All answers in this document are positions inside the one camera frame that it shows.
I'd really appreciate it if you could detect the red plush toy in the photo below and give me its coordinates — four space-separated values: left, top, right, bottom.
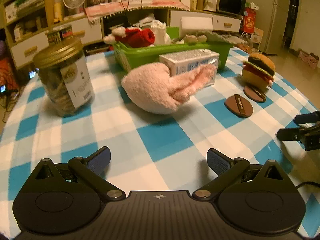
103 27 156 48

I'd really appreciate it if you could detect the wooden shelf unit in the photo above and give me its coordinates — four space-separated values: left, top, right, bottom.
0 0 54 69

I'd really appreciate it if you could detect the bag of oranges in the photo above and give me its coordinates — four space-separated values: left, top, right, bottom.
236 32 253 53

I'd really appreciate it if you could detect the grey refrigerator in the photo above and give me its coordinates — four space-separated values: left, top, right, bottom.
259 0 293 55

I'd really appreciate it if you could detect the black microwave oven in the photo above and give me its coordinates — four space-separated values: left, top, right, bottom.
216 0 247 15

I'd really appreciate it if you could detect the white cloth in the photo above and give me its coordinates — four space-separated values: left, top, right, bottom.
150 19 172 46

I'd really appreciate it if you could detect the pink cloth runner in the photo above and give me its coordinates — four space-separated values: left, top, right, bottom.
85 0 190 25

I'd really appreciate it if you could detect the pile of papers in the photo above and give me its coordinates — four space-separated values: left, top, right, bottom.
140 14 163 28

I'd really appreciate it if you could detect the pink plush toy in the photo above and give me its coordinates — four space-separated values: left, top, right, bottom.
121 63 217 115

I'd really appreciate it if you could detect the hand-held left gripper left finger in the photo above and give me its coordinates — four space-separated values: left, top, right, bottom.
35 146 127 202

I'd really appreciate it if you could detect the burger plush toy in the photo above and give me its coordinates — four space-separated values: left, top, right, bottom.
241 52 276 92

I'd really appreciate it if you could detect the long wooden low cabinet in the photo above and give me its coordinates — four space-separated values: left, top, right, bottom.
50 6 243 55

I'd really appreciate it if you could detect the clear jar with gold lid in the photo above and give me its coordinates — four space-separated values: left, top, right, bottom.
33 39 95 117

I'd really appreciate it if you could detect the green plastic bin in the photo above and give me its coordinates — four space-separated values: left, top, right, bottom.
112 27 234 72

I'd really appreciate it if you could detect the red gift box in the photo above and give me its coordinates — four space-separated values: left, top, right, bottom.
241 7 255 33

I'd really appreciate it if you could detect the black cable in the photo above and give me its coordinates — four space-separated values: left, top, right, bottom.
296 181 320 189

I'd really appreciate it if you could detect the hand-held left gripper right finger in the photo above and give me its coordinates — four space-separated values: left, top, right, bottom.
195 148 287 200

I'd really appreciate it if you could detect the white milk carton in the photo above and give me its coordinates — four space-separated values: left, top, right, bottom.
159 49 220 88

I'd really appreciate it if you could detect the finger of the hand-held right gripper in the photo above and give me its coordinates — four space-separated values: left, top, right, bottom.
276 127 307 143
294 111 320 125

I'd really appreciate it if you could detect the grey cloth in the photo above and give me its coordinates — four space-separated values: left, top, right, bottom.
205 30 234 44

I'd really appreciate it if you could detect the blue white checked tablecloth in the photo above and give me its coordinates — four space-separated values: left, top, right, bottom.
0 46 320 238

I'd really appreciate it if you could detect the brown round plush disc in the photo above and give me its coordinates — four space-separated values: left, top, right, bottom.
243 85 267 103
224 94 254 118

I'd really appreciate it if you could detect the orange printed bag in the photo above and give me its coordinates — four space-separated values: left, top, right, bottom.
0 57 13 85

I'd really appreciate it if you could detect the rabbit doll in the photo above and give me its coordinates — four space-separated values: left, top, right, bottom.
172 34 208 46

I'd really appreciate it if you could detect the dark tin can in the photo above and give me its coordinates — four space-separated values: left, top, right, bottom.
45 24 75 46

